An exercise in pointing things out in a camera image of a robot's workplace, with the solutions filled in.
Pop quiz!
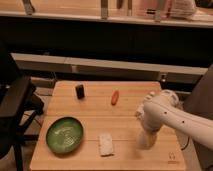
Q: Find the white rectangular sponge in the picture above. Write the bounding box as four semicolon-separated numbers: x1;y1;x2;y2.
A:
99;133;114;157

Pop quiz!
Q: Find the orange toy carrot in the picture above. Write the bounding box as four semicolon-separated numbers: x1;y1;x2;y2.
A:
111;90;119;105

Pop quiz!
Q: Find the black cable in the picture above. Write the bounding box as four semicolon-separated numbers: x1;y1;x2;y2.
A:
180;134;190;152

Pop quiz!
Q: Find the white plastic bottle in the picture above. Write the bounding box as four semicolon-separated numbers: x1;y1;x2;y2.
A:
135;91;156;118

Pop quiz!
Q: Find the green ceramic plate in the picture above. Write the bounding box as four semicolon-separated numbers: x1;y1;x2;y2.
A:
46;117;84;154

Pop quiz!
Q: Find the black eraser block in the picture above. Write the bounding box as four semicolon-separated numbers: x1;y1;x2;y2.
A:
75;84;85;99

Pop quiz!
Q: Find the black chair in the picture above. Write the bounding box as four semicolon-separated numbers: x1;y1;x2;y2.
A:
0;48;44;171

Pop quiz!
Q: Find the white ceramic cup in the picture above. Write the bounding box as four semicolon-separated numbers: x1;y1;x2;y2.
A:
137;131;157;150

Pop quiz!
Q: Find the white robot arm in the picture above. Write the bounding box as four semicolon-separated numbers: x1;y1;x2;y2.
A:
142;90;213;150

